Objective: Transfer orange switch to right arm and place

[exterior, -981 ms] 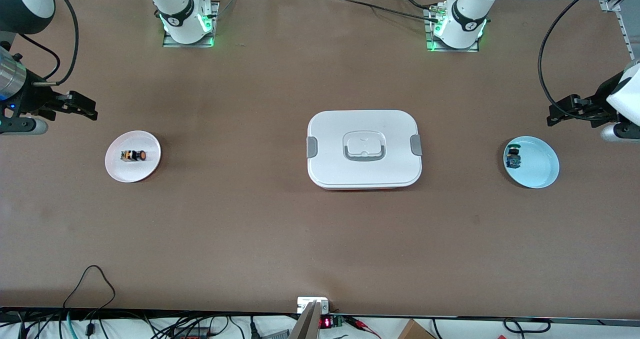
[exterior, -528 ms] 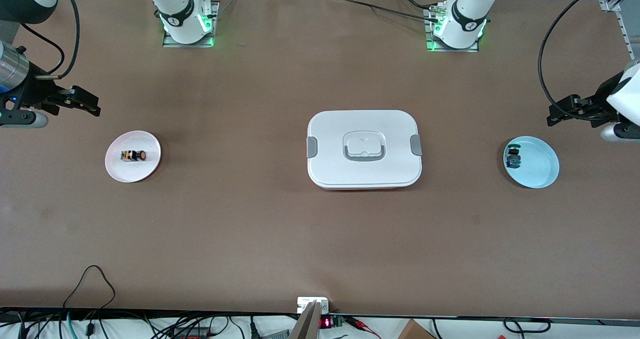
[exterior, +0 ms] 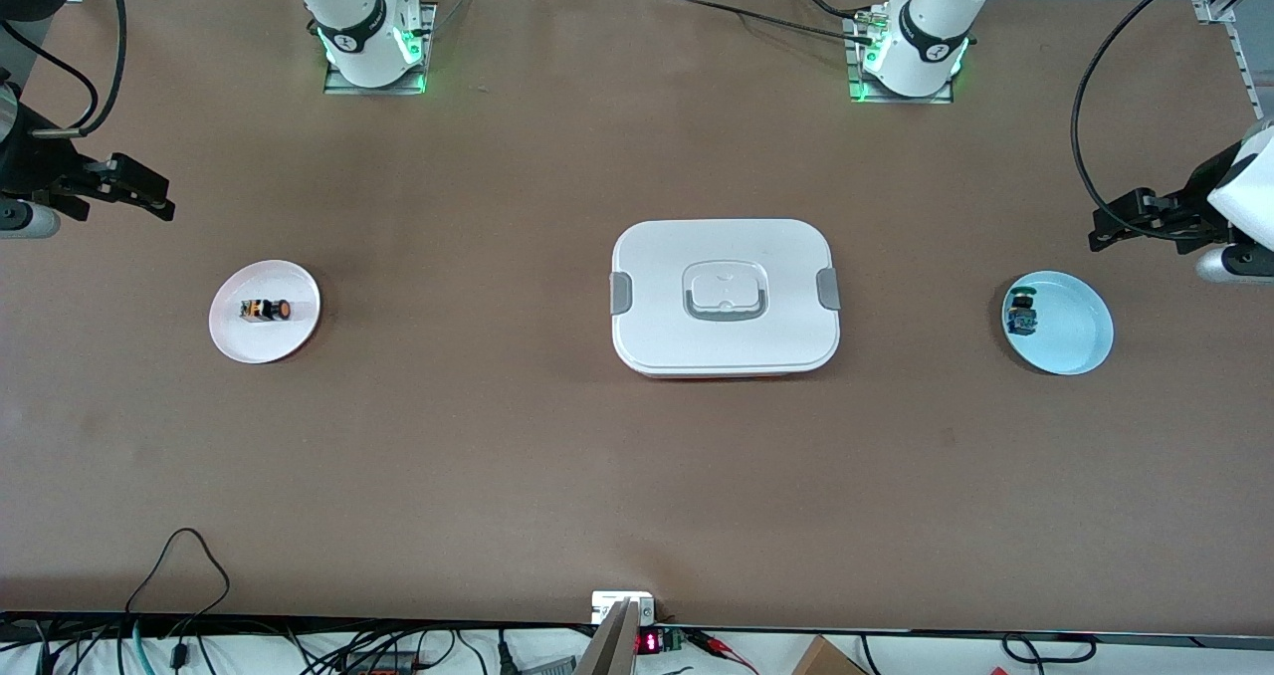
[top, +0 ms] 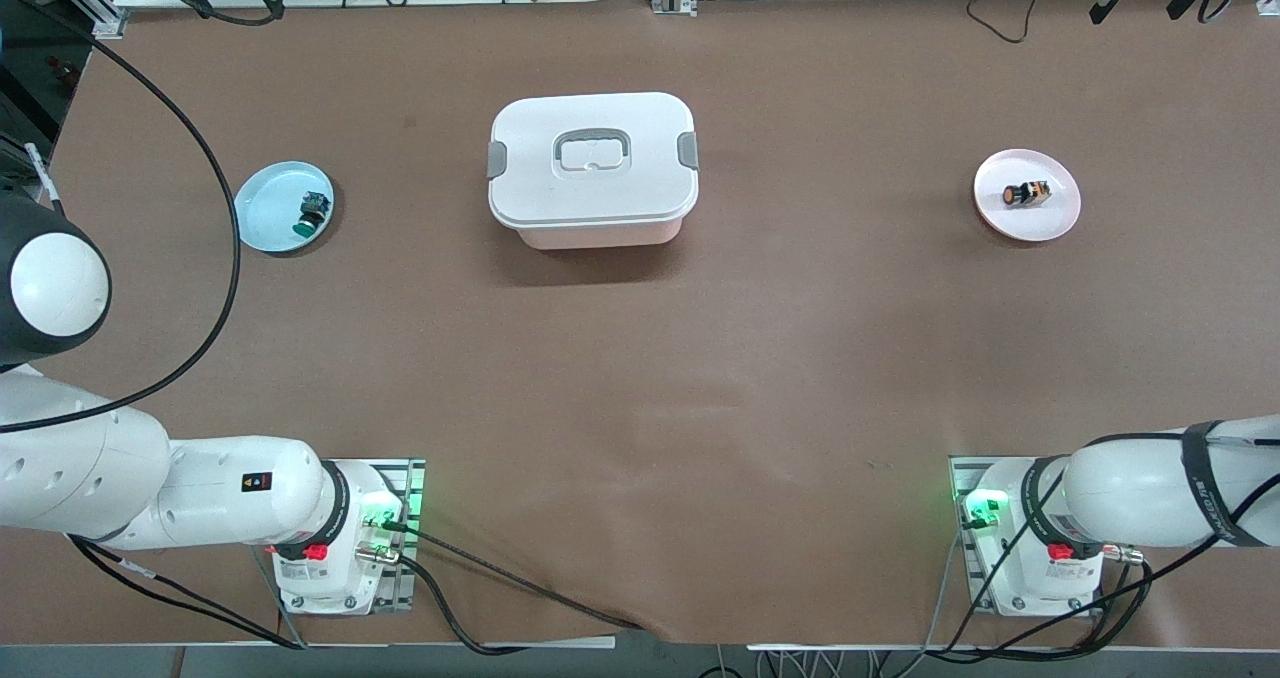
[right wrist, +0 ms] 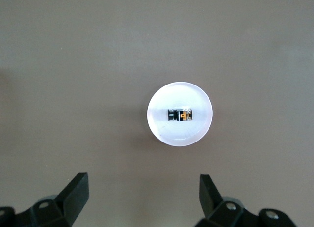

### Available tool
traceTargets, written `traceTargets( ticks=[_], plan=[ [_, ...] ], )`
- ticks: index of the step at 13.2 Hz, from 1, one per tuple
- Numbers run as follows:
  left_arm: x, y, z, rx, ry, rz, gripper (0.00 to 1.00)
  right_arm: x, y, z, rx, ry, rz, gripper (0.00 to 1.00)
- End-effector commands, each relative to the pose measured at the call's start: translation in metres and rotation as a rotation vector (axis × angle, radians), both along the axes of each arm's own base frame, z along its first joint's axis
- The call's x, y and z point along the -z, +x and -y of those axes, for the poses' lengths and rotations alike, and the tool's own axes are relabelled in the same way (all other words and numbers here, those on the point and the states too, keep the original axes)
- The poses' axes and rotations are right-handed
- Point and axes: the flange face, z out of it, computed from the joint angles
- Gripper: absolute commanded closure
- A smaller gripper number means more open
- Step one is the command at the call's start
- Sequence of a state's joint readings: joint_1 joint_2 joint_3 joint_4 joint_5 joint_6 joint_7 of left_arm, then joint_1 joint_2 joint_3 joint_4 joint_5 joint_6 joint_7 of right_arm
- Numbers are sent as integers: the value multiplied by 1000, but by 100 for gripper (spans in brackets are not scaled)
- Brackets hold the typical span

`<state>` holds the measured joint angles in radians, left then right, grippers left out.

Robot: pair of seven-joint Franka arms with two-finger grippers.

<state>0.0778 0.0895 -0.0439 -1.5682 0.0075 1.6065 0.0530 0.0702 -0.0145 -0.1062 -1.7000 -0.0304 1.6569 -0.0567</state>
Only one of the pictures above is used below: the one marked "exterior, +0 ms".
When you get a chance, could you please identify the red clip leads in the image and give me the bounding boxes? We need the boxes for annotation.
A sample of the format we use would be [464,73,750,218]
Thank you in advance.
[687,630,759,675]

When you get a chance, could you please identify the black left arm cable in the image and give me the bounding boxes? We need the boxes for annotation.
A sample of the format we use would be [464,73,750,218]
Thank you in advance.
[1070,0,1227,220]

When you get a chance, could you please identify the small metal bracket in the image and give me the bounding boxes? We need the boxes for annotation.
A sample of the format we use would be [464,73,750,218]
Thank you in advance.
[591,591,658,626]

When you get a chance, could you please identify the grey aluminium profile post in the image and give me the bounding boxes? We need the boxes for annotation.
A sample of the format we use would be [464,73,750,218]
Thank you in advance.
[575,600,640,675]

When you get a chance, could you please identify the teal cable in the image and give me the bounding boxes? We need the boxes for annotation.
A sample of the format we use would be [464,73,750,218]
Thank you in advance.
[117,620,152,675]

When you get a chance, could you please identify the aluminium frame rail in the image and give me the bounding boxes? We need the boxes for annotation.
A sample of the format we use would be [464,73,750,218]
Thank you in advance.
[1192,0,1274,120]

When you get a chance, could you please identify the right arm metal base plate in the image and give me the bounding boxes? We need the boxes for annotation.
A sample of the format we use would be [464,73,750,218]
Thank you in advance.
[323,3,437,96]

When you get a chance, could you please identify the white lunch box grey clips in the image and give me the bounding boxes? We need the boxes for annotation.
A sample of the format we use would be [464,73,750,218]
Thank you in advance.
[609,219,842,379]

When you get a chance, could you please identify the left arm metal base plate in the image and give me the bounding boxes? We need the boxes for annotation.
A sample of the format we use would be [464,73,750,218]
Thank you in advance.
[846,13,955,106]

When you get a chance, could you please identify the brown cardboard box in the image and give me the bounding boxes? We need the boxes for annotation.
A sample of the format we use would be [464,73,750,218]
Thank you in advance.
[791,635,867,675]

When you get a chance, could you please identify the pink round plate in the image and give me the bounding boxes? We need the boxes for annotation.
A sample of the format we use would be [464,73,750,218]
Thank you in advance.
[208,260,322,365]

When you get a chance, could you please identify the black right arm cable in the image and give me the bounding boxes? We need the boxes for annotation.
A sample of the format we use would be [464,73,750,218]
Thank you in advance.
[0,0,127,140]

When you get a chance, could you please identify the light blue round plate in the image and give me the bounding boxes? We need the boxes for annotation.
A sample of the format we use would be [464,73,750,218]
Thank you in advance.
[1001,271,1115,376]

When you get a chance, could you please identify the black coiled cable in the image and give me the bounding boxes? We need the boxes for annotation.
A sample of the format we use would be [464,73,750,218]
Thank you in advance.
[1000,633,1098,675]

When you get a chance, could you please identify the green push button switch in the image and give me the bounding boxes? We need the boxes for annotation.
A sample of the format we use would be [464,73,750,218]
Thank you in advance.
[1005,282,1038,338]

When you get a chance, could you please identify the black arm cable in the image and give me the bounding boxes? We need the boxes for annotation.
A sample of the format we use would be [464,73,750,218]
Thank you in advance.
[0,0,127,140]
[1070,0,1227,220]

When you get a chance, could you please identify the black looped cable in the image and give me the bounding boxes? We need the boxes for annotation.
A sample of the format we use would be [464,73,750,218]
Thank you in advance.
[124,528,232,618]

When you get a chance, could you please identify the thin black table cable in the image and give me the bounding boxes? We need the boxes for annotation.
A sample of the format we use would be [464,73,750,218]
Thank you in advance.
[669,0,887,41]

